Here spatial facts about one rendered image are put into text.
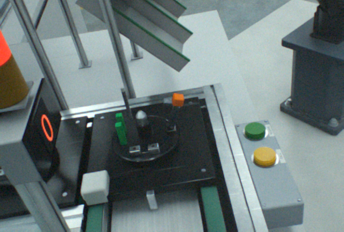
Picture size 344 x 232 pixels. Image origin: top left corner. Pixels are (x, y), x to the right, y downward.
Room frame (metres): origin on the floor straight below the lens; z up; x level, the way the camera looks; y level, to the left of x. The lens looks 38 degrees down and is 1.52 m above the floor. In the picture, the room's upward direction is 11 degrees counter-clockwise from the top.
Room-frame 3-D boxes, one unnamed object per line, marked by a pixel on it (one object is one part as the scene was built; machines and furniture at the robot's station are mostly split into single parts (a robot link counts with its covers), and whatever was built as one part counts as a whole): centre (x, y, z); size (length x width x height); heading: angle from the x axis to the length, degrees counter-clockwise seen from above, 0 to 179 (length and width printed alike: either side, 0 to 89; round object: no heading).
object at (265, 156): (0.49, -0.15, 0.96); 0.04 x 0.04 x 0.02
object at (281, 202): (0.49, -0.15, 0.93); 0.21 x 0.07 x 0.06; 178
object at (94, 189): (0.49, 0.17, 0.97); 0.05 x 0.05 x 0.04; 88
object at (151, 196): (0.46, 0.07, 0.95); 0.01 x 0.01 x 0.04; 88
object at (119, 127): (0.57, 0.11, 1.01); 0.01 x 0.01 x 0.05; 88
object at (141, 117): (0.58, 0.06, 1.04); 0.02 x 0.02 x 0.03
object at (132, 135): (0.58, 0.06, 0.98); 0.14 x 0.14 x 0.02
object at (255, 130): (0.56, -0.15, 0.96); 0.04 x 0.04 x 0.02
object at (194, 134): (0.58, 0.06, 0.96); 0.24 x 0.24 x 0.02; 88
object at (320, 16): (0.71, -0.35, 1.09); 0.07 x 0.07 x 0.06; 35
